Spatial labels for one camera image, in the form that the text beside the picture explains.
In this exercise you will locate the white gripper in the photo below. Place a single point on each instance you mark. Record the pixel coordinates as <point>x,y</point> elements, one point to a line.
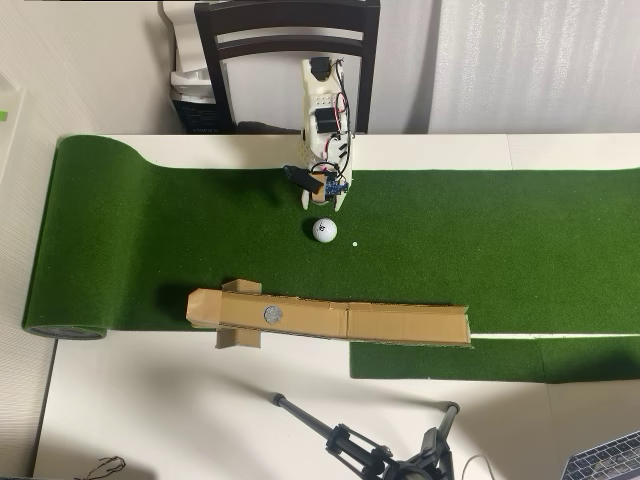
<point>341,198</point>

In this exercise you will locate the white golf ball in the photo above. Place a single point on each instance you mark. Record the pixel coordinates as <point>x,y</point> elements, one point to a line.
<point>325,230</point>

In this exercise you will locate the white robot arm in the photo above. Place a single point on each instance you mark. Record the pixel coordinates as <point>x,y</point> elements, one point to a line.
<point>320,97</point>

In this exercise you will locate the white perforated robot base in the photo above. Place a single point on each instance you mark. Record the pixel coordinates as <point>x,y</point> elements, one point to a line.
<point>303,150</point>

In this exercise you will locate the cardboard ramp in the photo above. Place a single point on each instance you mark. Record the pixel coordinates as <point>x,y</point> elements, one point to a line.
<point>400,325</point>

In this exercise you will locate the dark printed box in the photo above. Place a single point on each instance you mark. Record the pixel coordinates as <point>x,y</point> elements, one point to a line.
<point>197,117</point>

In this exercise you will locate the long green turf mat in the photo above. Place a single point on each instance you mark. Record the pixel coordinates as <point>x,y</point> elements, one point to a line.
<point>150,225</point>

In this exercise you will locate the white plastic appliance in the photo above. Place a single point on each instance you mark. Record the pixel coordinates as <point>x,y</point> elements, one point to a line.
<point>190,85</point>

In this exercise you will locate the dark wooden chair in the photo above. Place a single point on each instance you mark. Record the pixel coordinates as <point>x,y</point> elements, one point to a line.
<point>285,15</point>

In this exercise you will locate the white foam packaging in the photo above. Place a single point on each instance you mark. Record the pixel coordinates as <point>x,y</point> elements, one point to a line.
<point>185,40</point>

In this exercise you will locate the black tripod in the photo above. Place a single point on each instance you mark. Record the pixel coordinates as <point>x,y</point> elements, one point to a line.
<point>350,447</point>

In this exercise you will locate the white curtain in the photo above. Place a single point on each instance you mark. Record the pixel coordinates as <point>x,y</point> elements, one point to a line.
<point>535,65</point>

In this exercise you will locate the laptop corner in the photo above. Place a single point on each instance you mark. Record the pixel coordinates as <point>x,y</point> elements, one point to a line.
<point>605,457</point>

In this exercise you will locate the tan cardboard camera mount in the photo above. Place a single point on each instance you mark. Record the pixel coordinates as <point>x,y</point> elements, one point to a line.
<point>318,195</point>

